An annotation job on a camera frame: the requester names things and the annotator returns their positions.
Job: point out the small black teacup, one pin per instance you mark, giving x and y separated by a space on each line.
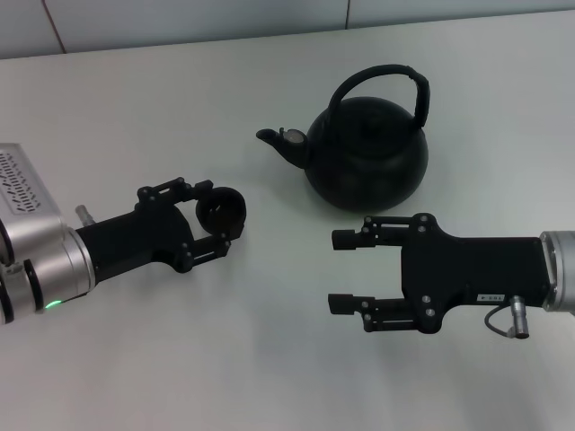
224 220

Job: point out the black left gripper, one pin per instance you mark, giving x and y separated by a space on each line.
144 238

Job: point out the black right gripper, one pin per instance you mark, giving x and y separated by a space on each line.
476 269

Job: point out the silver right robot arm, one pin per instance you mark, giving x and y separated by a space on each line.
561 274

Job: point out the black round teapot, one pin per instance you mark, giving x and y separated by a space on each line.
368 170

